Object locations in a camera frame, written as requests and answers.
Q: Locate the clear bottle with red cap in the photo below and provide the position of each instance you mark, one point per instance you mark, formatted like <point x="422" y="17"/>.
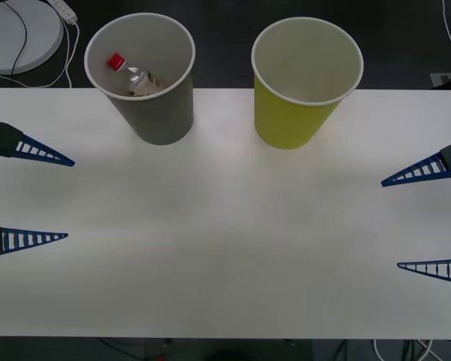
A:
<point x="139" y="79"/>

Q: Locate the grey floor marker tag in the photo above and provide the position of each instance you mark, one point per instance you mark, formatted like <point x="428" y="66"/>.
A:
<point x="445" y="79"/>

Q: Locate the round pale grey disc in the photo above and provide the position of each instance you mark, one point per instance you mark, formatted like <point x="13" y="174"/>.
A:
<point x="0" y="37"/>

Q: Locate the yellow-green plastic waste bin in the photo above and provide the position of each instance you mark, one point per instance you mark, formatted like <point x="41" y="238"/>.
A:
<point x="285" y="124"/>

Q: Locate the grey plastic waste bin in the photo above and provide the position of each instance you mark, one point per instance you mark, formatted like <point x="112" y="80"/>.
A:
<point x="165" y="120"/>

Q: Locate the white power strip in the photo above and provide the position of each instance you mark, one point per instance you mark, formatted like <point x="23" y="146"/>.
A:
<point x="65" y="9"/>

